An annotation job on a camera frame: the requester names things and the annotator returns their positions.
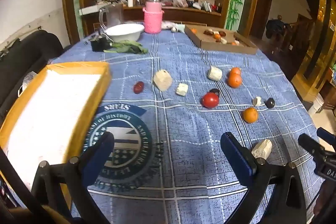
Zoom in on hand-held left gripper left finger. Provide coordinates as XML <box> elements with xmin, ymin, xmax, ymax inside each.
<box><xmin>31</xmin><ymin>131</ymin><xmax>116</xmax><ymax>224</ymax></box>

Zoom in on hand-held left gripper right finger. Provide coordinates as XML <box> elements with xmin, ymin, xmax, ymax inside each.
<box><xmin>220</xmin><ymin>132</ymin><xmax>307</xmax><ymax>224</ymax></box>

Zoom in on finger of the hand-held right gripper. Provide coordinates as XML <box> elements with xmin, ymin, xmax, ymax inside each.
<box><xmin>316</xmin><ymin>127</ymin><xmax>336</xmax><ymax>142</ymax></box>
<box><xmin>298</xmin><ymin>133</ymin><xmax>324</xmax><ymax>157</ymax></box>

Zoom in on long white chunk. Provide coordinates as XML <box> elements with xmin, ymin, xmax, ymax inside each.
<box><xmin>251</xmin><ymin>139</ymin><xmax>273</xmax><ymax>159</ymax></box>

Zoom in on red tomato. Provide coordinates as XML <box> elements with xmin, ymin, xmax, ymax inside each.
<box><xmin>201</xmin><ymin>93</ymin><xmax>219</xmax><ymax>109</ymax></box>

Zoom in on white foam box yellow tape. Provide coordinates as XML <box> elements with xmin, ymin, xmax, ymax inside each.
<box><xmin>0</xmin><ymin>62</ymin><xmax>111</xmax><ymax>191</ymax></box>

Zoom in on red date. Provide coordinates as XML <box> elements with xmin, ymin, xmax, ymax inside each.
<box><xmin>133</xmin><ymin>81</ymin><xmax>145</xmax><ymax>94</ymax></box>

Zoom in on beige rough chunk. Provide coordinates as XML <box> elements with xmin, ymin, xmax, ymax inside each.
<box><xmin>153</xmin><ymin>70</ymin><xmax>173</xmax><ymax>91</ymax></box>

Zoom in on white bucket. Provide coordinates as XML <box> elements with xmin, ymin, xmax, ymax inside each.
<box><xmin>308</xmin><ymin>94</ymin><xmax>324</xmax><ymax>115</ymax></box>

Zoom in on blue checked tablecloth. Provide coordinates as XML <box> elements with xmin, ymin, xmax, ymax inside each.
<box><xmin>50</xmin><ymin>21</ymin><xmax>326</xmax><ymax>224</ymax></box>

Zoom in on white cylinder chunk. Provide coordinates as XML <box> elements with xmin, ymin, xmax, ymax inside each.
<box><xmin>208</xmin><ymin>66</ymin><xmax>223</xmax><ymax>81</ymax></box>

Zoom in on small white cube chunk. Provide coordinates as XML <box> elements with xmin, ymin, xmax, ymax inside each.
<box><xmin>175</xmin><ymin>83</ymin><xmax>189</xmax><ymax>96</ymax></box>

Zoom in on green leaves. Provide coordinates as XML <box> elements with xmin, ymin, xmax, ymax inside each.
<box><xmin>104</xmin><ymin>40</ymin><xmax>149</xmax><ymax>54</ymax></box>

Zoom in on small black box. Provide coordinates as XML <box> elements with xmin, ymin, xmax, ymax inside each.
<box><xmin>90</xmin><ymin>34</ymin><xmax>114</xmax><ymax>52</ymax></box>

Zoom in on flat cardboard tray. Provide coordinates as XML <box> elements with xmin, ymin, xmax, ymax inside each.
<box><xmin>184</xmin><ymin>25</ymin><xmax>258</xmax><ymax>55</ymax></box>

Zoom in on black leather sofa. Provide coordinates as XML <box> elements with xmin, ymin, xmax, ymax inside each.
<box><xmin>0</xmin><ymin>30</ymin><xmax>70</xmax><ymax>122</ymax></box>

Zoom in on white bowl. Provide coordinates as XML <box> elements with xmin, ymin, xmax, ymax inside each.
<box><xmin>104</xmin><ymin>24</ymin><xmax>145</xmax><ymax>42</ymax></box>

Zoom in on clear glass pitcher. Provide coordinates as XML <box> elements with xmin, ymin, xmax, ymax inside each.
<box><xmin>99</xmin><ymin>3</ymin><xmax>123</xmax><ymax>30</ymax></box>

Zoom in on white pale items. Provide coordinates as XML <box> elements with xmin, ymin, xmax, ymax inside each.
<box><xmin>161</xmin><ymin>21</ymin><xmax>185</xmax><ymax>33</ymax></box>

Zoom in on pink woven basket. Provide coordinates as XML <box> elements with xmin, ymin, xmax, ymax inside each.
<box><xmin>142</xmin><ymin>7</ymin><xmax>164</xmax><ymax>34</ymax></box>

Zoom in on long white box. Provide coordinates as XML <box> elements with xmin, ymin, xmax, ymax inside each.
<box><xmin>79</xmin><ymin>5</ymin><xmax>111</xmax><ymax>16</ymax></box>

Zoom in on pink bottle silver lid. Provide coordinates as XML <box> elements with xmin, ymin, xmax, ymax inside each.
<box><xmin>146</xmin><ymin>0</ymin><xmax>162</xmax><ymax>12</ymax></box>

